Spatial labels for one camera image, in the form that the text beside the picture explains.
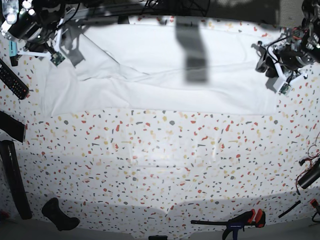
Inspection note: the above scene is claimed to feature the black cylinder with wires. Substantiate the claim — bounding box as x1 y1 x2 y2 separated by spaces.
298 158 320 190

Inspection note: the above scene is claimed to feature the black flat box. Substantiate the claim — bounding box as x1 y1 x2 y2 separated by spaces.
0 111 26 143

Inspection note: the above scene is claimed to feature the blue highlighter marker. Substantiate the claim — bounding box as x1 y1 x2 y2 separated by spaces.
9 40 18 67

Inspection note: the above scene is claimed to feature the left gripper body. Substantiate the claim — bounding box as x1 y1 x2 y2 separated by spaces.
255 53 279 78

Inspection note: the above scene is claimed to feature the small black device bottom edge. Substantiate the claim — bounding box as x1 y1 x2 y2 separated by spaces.
148 235 168 240

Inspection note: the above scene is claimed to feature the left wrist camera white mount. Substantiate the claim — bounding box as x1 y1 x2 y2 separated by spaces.
265 46 310 96

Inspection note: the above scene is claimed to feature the short black stick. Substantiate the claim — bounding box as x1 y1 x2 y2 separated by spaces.
278 200 302 219

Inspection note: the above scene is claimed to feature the black remote control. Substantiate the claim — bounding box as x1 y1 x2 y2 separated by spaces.
0 59 29 100

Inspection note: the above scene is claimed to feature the terrazzo patterned table cloth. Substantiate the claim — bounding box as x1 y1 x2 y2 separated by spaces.
0 14 320 240

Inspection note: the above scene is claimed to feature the black orange bar clamp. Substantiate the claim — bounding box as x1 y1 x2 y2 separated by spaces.
190 209 266 240

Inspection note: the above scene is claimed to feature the small red black connector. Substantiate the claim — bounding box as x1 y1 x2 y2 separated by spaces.
310 199 319 208

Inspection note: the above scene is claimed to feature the black stand foot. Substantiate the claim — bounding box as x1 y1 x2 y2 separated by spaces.
117 15 130 25

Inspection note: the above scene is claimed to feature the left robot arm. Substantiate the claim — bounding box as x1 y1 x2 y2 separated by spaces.
255 0 320 82

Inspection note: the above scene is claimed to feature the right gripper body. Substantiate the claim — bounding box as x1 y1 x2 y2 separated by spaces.
23 32 58 62

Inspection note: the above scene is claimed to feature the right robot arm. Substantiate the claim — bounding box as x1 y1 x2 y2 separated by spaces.
0 0 66 66

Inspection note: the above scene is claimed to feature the white T-shirt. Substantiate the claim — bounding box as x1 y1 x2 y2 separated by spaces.
36 24 277 117

